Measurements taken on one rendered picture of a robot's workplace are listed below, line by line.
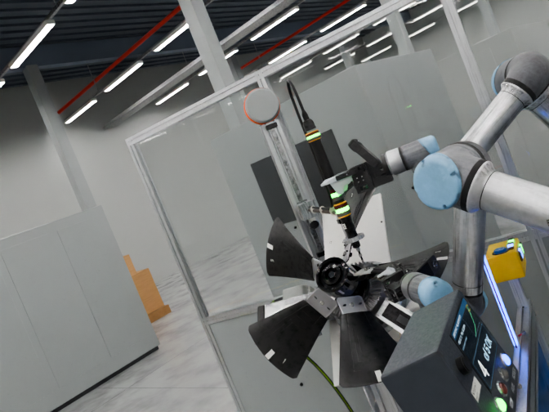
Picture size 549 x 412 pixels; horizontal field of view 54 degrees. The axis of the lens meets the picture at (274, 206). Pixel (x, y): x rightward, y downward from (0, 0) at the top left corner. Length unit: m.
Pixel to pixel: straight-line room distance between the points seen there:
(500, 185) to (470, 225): 0.23
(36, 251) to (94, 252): 0.72
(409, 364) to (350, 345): 0.79
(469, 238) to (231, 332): 1.84
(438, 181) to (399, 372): 0.45
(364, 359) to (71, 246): 5.80
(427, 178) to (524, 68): 0.53
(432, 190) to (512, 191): 0.16
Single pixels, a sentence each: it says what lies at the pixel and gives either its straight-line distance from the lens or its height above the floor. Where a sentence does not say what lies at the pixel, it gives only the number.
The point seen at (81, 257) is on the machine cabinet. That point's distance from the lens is 7.17.
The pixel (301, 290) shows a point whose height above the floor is 1.15.
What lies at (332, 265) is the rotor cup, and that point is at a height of 1.25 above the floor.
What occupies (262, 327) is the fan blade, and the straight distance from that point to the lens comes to 1.84.
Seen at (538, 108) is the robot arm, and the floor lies 1.47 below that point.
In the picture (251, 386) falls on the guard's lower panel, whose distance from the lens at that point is 3.08.
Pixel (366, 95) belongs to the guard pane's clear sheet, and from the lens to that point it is 2.40.
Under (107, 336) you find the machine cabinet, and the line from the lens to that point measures 7.21.
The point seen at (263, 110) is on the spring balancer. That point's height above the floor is 1.86.
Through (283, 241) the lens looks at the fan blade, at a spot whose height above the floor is 1.35.
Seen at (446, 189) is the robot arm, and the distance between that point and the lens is 1.18.
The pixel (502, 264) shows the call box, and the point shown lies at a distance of 1.90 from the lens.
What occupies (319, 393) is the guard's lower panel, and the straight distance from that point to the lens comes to 2.91.
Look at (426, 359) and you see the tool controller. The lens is 0.87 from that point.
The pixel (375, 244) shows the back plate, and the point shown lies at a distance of 2.05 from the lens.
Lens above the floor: 1.59
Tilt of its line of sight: 3 degrees down
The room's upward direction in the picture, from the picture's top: 22 degrees counter-clockwise
